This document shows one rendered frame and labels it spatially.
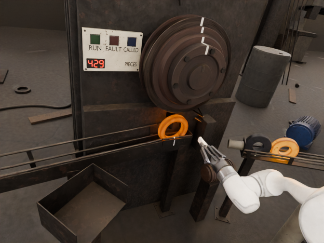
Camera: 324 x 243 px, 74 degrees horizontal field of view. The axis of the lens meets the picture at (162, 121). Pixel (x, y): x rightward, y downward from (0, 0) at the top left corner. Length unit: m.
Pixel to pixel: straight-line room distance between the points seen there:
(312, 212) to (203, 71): 0.69
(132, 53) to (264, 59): 2.85
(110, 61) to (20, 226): 1.23
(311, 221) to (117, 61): 0.90
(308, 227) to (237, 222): 1.45
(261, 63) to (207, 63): 2.74
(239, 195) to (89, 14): 0.97
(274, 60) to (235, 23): 2.41
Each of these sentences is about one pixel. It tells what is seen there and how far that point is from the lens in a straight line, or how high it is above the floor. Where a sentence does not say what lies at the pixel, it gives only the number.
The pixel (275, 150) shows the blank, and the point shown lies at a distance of 1.48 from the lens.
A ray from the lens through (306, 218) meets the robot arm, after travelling 0.49.
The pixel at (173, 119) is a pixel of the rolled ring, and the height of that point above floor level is 0.83.
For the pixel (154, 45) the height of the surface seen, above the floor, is 1.22.
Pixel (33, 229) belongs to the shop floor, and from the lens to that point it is 1.74.
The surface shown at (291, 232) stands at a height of 0.35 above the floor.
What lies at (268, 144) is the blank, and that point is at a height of 0.74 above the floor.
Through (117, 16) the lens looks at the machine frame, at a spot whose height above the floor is 1.30.
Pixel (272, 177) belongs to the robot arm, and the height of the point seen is 0.81.
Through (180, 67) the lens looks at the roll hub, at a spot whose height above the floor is 1.16.
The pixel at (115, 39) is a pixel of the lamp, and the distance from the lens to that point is 1.02.
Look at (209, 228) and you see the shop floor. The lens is 1.79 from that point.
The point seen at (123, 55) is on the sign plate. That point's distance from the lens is 1.05.
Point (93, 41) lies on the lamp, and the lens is 1.01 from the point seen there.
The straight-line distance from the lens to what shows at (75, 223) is 0.99.
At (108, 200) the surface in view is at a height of 0.61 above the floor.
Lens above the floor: 1.42
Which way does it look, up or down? 31 degrees down
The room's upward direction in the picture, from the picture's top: 11 degrees clockwise
